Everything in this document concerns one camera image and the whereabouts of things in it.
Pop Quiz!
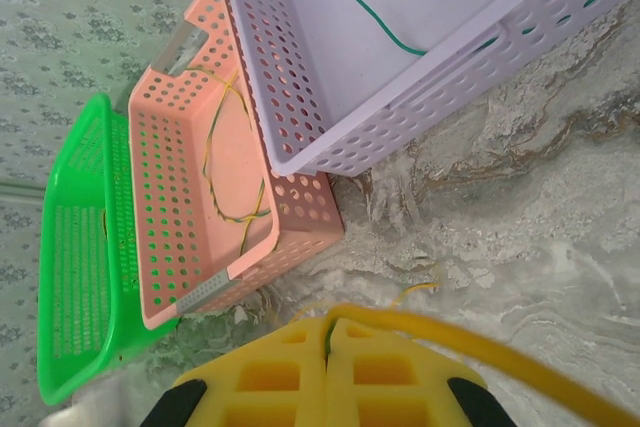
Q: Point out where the green plastic basket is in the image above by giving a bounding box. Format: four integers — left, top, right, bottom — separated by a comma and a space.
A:
35, 92, 181, 407

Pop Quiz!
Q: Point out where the yellow green striped wire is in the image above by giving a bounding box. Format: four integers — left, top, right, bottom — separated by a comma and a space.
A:
389, 280, 442, 309
323, 303, 640, 427
201, 65, 274, 254

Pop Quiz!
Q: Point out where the pink plastic basket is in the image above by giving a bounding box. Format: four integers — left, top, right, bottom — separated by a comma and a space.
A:
127, 0, 346, 332

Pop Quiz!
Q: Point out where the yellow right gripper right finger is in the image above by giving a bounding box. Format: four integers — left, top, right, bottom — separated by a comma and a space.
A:
326, 320, 520, 427

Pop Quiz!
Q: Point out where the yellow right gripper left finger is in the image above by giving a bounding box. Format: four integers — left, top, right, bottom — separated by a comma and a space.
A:
142, 318, 331, 427

